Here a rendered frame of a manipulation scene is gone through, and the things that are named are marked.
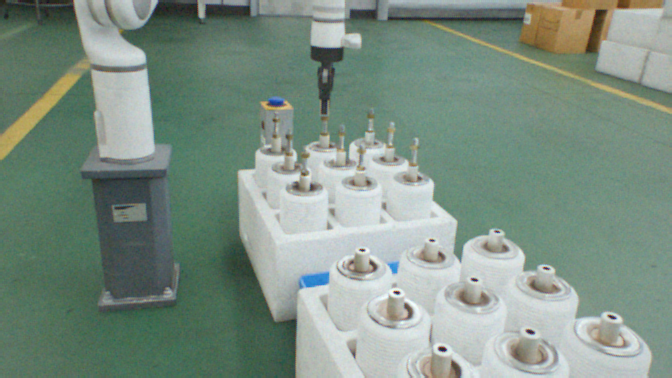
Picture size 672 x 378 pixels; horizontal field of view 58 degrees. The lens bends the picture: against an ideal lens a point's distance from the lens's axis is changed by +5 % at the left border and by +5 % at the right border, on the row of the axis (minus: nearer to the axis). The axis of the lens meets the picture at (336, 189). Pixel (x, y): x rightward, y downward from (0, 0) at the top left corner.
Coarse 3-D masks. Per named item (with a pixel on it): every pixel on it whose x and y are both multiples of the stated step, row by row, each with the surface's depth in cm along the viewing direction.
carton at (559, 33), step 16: (544, 16) 448; (560, 16) 427; (576, 16) 427; (592, 16) 429; (544, 32) 448; (560, 32) 430; (576, 32) 432; (544, 48) 448; (560, 48) 434; (576, 48) 437
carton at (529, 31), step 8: (528, 8) 474; (536, 8) 462; (528, 16) 473; (536, 16) 462; (528, 24) 474; (536, 24) 462; (528, 32) 474; (536, 32) 463; (520, 40) 487; (528, 40) 474
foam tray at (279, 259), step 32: (256, 192) 130; (256, 224) 125; (384, 224) 118; (416, 224) 118; (448, 224) 120; (256, 256) 128; (288, 256) 110; (320, 256) 113; (384, 256) 118; (288, 288) 113
